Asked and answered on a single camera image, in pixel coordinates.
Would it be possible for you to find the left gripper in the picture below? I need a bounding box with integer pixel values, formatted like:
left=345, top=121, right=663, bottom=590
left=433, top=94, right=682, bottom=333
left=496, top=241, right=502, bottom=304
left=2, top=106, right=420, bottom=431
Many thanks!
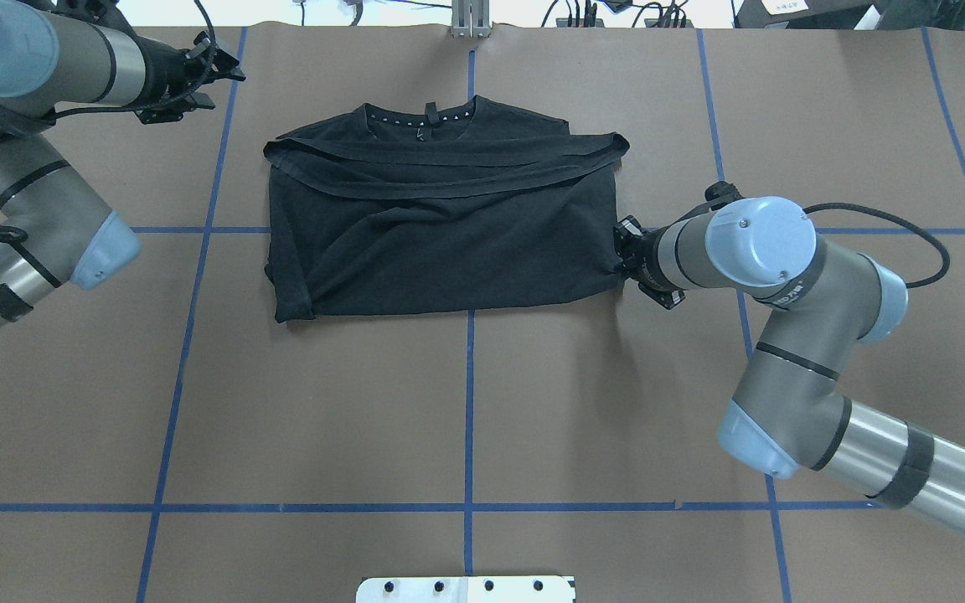
left=137, top=32, right=246, bottom=125

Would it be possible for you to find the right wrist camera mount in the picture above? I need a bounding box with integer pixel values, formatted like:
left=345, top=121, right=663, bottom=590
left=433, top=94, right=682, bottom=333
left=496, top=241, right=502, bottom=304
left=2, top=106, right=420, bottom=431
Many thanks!
left=704, top=182, right=746, bottom=211

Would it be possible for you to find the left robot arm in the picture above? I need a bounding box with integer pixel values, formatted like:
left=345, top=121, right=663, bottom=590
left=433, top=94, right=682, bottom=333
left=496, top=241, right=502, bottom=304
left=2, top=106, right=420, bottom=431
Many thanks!
left=0, top=1, right=245, bottom=329

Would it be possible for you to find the black graphic t-shirt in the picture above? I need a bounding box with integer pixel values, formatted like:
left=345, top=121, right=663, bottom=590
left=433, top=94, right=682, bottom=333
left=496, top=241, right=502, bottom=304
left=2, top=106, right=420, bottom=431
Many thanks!
left=263, top=95, right=631, bottom=323

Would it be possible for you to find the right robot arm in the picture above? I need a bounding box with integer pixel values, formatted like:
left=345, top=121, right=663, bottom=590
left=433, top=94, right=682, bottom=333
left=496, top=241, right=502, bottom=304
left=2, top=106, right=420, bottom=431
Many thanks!
left=614, top=195, right=965, bottom=535

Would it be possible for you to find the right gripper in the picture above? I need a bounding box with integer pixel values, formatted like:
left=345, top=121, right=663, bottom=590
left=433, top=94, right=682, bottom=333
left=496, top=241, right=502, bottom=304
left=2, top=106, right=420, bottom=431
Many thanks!
left=613, top=216, right=686, bottom=312

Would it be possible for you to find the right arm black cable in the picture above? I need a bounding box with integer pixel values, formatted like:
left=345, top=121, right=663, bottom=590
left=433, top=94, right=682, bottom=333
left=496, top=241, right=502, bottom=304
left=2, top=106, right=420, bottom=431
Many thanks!
left=801, top=203, right=951, bottom=290

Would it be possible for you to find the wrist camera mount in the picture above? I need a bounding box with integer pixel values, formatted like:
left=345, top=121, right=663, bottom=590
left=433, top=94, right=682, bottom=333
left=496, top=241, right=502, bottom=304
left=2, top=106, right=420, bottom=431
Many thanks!
left=53, top=0, right=135, bottom=34
left=704, top=182, right=746, bottom=211

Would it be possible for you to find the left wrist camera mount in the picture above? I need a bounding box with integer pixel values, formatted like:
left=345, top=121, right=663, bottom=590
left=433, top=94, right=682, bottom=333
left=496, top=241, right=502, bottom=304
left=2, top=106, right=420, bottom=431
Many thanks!
left=53, top=0, right=135, bottom=34

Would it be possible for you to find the aluminium frame post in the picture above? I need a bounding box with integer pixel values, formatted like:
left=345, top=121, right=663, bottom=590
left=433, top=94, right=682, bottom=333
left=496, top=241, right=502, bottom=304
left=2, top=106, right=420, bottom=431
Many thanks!
left=449, top=0, right=493, bottom=39

